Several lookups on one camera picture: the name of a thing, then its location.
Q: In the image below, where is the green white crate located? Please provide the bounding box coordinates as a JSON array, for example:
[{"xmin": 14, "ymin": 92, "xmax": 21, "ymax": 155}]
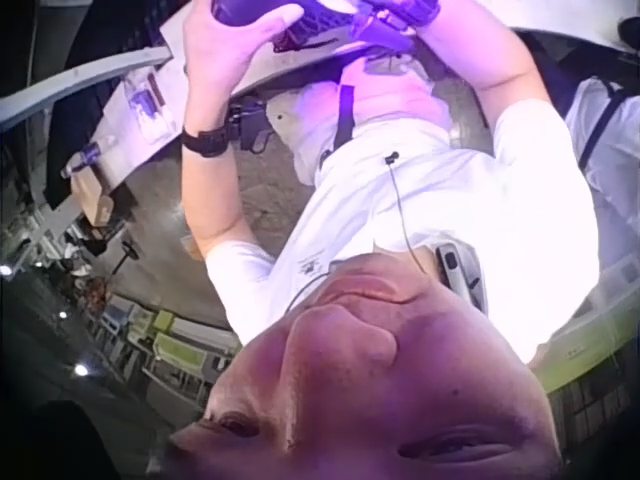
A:
[{"xmin": 542, "ymin": 249, "xmax": 640, "ymax": 396}]

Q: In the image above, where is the dark purple container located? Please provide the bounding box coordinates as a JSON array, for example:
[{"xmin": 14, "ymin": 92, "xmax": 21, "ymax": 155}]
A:
[{"xmin": 209, "ymin": 0, "xmax": 315, "ymax": 27}]

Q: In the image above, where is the clear plastic bottle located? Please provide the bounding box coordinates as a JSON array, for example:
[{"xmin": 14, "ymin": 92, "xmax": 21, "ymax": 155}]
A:
[{"xmin": 59, "ymin": 141, "xmax": 107, "ymax": 180}]

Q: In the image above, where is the black round stool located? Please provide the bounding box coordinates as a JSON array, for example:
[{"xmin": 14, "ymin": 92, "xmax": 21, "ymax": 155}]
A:
[{"xmin": 106, "ymin": 239, "xmax": 142, "ymax": 287}]

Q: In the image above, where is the black keyboard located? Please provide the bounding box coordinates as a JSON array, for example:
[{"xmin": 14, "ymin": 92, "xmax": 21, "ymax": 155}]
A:
[{"xmin": 272, "ymin": 3, "xmax": 362, "ymax": 54}]

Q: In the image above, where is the grey curved desk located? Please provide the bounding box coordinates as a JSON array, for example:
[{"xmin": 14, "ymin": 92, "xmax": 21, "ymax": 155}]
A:
[{"xmin": 0, "ymin": 49, "xmax": 172, "ymax": 132}]

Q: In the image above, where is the row of green white shelves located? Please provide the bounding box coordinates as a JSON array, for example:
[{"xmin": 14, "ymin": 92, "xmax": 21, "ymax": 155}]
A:
[{"xmin": 87, "ymin": 293, "xmax": 242, "ymax": 404}]

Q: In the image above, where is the person's right hand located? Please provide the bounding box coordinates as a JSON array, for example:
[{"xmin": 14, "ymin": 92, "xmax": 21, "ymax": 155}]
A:
[{"xmin": 349, "ymin": 8, "xmax": 419, "ymax": 52}]

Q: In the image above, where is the person's left hand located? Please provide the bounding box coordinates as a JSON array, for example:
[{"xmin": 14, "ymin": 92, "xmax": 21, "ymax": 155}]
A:
[{"xmin": 181, "ymin": 0, "xmax": 307, "ymax": 132}]

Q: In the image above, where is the brown cardboard box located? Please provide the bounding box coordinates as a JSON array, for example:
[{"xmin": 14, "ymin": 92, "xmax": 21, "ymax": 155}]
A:
[{"xmin": 69, "ymin": 164, "xmax": 117, "ymax": 227}]

